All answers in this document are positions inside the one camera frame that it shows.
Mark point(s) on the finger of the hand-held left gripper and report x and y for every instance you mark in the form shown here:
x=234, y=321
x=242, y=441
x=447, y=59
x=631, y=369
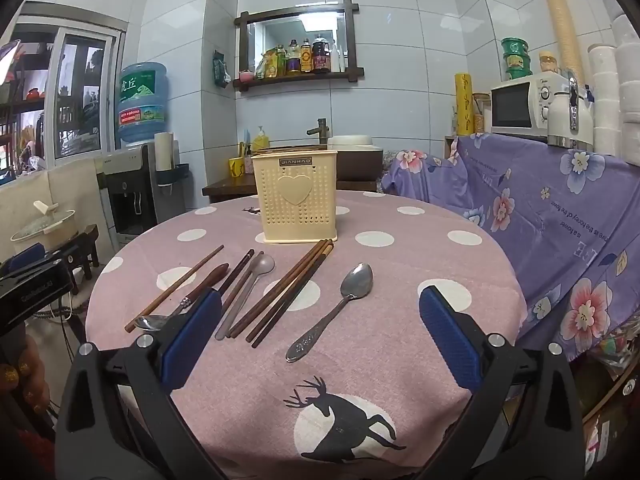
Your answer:
x=30, y=270
x=25, y=256

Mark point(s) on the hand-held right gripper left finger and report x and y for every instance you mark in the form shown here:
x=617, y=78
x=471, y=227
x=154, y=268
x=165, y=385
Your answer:
x=192, y=340

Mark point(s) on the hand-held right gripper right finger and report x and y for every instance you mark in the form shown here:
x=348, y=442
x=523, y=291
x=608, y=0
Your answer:
x=450, y=340

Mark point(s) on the brown wooden chopstick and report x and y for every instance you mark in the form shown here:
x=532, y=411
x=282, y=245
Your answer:
x=290, y=291
x=296, y=296
x=175, y=287
x=280, y=285

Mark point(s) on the dark wooden chopstick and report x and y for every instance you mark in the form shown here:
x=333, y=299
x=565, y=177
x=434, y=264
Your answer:
x=240, y=267

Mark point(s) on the cream plastic utensil holder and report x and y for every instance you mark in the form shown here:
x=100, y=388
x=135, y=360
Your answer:
x=295, y=210

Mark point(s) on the person's left hand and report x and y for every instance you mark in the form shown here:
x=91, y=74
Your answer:
x=22, y=375

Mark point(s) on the cream pot with lid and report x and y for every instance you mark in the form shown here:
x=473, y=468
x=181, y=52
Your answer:
x=45, y=230

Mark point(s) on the dark wooden stool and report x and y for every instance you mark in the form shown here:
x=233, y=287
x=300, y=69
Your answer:
x=82, y=250

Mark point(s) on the pink polka dot tablecloth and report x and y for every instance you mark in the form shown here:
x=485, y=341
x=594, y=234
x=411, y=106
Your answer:
x=380, y=310

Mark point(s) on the beige cloth cover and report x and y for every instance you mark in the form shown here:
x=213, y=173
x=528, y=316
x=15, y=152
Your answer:
x=70, y=185

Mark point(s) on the grey translucent plastic spoon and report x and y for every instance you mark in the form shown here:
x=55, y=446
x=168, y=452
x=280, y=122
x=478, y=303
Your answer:
x=262, y=265

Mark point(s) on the water dispenser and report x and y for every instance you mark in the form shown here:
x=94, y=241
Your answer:
x=130, y=195

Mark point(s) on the dark wooden cabinet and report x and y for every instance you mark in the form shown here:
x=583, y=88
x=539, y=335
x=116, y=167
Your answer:
x=230, y=187

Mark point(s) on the purple floral cloth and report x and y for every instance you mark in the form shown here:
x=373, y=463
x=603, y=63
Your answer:
x=550, y=210

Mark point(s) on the white framed window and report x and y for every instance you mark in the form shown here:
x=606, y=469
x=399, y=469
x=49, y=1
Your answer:
x=82, y=95

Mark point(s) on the white paper cup sleeve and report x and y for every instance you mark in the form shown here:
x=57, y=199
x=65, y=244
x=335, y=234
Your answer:
x=163, y=152

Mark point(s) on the yellow mug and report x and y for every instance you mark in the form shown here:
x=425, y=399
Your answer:
x=236, y=167

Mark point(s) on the blue water bottle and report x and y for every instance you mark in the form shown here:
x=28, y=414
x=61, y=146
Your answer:
x=142, y=105

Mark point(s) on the light wooden box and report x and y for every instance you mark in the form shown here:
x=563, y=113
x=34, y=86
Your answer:
x=450, y=147

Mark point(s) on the white and brown rice cooker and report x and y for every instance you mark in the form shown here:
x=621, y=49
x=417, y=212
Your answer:
x=357, y=152

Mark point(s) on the yellow soap bottle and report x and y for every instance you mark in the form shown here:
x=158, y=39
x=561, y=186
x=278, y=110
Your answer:
x=260, y=139

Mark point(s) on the glass jar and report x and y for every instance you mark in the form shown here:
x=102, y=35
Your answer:
x=481, y=115

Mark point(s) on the yellow roll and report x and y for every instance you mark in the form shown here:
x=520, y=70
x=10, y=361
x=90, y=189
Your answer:
x=463, y=105

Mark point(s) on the bronze faucet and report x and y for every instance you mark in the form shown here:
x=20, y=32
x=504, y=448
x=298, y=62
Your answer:
x=320, y=132

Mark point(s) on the white microwave oven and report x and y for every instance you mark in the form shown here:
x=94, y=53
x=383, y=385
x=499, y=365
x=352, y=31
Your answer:
x=515, y=105

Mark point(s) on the white electric kettle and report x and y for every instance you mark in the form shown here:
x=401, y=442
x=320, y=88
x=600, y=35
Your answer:
x=567, y=120

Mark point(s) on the pink bowl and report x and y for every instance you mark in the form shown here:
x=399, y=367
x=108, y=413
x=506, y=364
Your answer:
x=246, y=76

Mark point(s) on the green hanging packet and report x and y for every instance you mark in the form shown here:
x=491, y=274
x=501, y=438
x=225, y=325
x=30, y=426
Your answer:
x=221, y=70

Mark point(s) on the yellow seasoning packet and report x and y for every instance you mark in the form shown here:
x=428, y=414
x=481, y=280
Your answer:
x=271, y=65

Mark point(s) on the stack of green noodle cups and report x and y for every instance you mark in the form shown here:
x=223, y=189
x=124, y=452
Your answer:
x=516, y=60

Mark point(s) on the green bottle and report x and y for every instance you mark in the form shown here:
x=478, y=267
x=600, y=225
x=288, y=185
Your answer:
x=281, y=62

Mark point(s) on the jar with yellow lid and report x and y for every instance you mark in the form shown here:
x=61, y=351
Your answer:
x=549, y=62

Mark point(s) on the stack of white paper bowls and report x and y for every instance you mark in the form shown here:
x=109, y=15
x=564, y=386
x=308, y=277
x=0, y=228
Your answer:
x=615, y=90

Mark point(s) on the white bottle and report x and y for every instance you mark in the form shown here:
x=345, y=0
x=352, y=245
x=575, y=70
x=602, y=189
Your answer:
x=338, y=60

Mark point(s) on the orange label bottle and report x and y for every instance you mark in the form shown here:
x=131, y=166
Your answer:
x=306, y=57

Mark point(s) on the dark soy sauce bottle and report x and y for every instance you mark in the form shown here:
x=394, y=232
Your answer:
x=320, y=55

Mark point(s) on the tall stack of paper cups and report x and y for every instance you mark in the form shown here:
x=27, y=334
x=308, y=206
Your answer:
x=560, y=25

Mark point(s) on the dark wooden framed mirror shelf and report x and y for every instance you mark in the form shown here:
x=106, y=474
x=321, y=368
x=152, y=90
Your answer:
x=300, y=10

